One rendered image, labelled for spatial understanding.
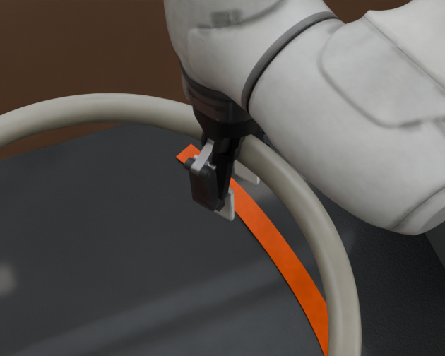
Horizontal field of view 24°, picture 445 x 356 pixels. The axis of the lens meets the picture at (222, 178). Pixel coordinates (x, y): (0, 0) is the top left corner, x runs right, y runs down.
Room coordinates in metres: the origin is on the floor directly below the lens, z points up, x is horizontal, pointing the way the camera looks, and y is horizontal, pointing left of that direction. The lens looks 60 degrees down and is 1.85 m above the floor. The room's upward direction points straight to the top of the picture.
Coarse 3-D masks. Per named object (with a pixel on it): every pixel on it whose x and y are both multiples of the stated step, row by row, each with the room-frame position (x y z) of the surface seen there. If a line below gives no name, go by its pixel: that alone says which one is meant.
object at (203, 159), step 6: (210, 144) 0.52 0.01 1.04; (204, 150) 0.51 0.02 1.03; (210, 150) 0.51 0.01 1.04; (198, 156) 0.51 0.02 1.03; (204, 156) 0.51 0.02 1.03; (210, 156) 0.51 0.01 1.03; (198, 162) 0.50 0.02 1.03; (204, 162) 0.50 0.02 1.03; (210, 162) 0.51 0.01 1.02; (192, 168) 0.50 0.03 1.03; (198, 168) 0.50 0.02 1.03; (210, 168) 0.50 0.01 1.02
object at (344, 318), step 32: (96, 96) 0.59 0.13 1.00; (128, 96) 0.59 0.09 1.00; (0, 128) 0.56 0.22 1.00; (32, 128) 0.56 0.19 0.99; (192, 128) 0.56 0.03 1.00; (256, 160) 0.52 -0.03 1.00; (288, 192) 0.49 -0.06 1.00; (320, 224) 0.45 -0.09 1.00; (320, 256) 0.42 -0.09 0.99; (352, 288) 0.39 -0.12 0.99; (352, 320) 0.36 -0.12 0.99; (352, 352) 0.33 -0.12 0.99
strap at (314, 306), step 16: (240, 192) 1.04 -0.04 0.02; (240, 208) 1.00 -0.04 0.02; (256, 208) 1.00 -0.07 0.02; (256, 224) 0.97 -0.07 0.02; (272, 224) 0.97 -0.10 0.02; (272, 240) 0.93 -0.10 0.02; (272, 256) 0.90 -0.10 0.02; (288, 256) 0.90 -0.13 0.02; (288, 272) 0.86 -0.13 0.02; (304, 272) 0.86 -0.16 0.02; (304, 288) 0.83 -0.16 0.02; (304, 304) 0.79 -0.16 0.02; (320, 304) 0.79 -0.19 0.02; (320, 320) 0.76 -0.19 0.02; (320, 336) 0.73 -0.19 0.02
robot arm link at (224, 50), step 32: (192, 0) 0.49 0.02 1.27; (224, 0) 0.49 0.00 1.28; (256, 0) 0.49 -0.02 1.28; (288, 0) 0.50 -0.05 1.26; (320, 0) 0.51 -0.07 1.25; (192, 32) 0.49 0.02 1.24; (224, 32) 0.48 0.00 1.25; (256, 32) 0.47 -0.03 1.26; (288, 32) 0.47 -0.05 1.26; (192, 64) 0.49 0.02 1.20; (224, 64) 0.46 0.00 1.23; (256, 64) 0.45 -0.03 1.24
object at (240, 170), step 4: (236, 160) 0.58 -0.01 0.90; (236, 164) 0.58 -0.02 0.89; (240, 164) 0.58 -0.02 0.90; (236, 168) 0.58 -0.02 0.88; (240, 168) 0.58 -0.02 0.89; (244, 168) 0.58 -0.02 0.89; (236, 172) 0.58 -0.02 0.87; (240, 172) 0.58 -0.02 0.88; (244, 172) 0.58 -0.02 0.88; (248, 172) 0.57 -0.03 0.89; (252, 172) 0.57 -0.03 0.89; (240, 176) 0.58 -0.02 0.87; (244, 176) 0.58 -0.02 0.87; (248, 176) 0.58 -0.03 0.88; (252, 176) 0.57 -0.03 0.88; (256, 176) 0.57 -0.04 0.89; (248, 180) 0.58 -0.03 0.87; (252, 180) 0.57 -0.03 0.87; (256, 180) 0.57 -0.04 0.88; (256, 184) 0.57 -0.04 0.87
